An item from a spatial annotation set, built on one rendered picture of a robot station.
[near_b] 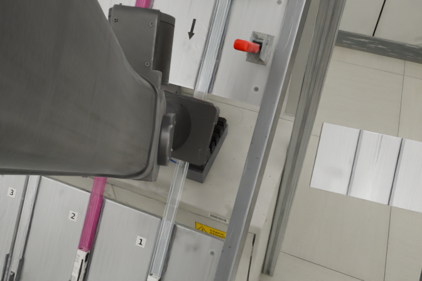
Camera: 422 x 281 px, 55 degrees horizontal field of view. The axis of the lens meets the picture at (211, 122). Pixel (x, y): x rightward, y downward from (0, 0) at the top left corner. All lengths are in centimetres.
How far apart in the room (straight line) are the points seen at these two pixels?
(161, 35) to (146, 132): 14
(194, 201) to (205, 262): 32
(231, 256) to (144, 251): 12
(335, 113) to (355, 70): 38
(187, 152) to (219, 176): 47
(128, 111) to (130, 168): 4
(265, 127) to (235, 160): 44
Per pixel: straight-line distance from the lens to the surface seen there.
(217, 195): 87
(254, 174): 50
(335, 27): 71
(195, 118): 42
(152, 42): 32
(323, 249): 155
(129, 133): 19
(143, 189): 89
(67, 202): 63
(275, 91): 49
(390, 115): 209
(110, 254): 61
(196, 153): 42
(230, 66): 52
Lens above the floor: 134
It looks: 46 degrees down
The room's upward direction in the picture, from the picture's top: straight up
